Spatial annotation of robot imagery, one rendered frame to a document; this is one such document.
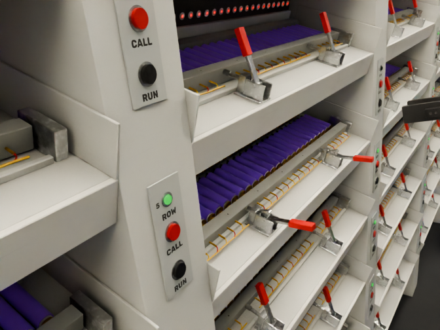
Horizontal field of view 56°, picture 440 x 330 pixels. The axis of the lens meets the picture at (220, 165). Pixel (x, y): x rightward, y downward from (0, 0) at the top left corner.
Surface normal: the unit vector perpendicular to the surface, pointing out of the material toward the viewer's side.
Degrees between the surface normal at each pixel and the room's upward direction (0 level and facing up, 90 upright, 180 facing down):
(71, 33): 90
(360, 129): 90
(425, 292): 0
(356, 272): 90
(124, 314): 90
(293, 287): 18
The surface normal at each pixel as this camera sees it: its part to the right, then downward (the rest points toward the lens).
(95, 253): -0.57, 0.35
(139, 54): 0.82, 0.13
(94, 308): 0.16, -0.84
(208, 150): 0.80, 0.41
